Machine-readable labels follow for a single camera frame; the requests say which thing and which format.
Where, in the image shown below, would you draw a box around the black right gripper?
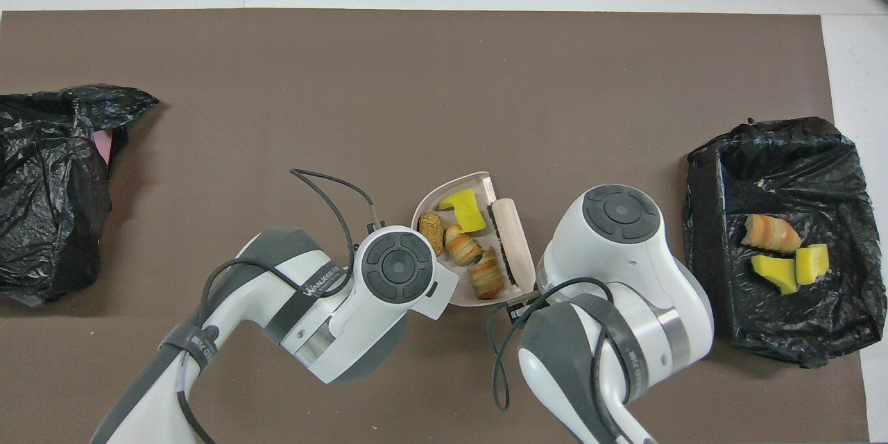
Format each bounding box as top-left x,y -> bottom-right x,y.
506,291 -> 551,324

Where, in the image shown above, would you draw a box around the striped croissant piece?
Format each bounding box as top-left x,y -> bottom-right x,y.
444,225 -> 484,266
469,248 -> 506,300

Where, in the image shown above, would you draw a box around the beige hand brush black bristles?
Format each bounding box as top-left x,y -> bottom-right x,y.
484,180 -> 535,292

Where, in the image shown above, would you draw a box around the beige plastic dustpan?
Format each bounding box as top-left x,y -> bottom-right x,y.
411,171 -> 537,308

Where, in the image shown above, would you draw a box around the yellow sponge with green side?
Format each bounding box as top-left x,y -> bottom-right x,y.
438,188 -> 487,234

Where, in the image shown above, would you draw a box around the brown bread bun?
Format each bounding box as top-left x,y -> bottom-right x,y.
418,211 -> 445,257

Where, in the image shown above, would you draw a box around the croissant piece pale underside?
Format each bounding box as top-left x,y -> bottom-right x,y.
741,214 -> 803,254

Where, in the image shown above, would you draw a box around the rectangular bin with black bag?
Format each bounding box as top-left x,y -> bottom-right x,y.
682,117 -> 887,369

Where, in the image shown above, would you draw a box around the pink bin under bag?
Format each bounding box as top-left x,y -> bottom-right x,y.
92,128 -> 113,167

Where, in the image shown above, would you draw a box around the crumpled black trash bag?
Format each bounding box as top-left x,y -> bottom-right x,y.
0,83 -> 160,308

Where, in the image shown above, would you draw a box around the brown table mat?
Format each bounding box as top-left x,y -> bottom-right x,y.
0,8 -> 869,444

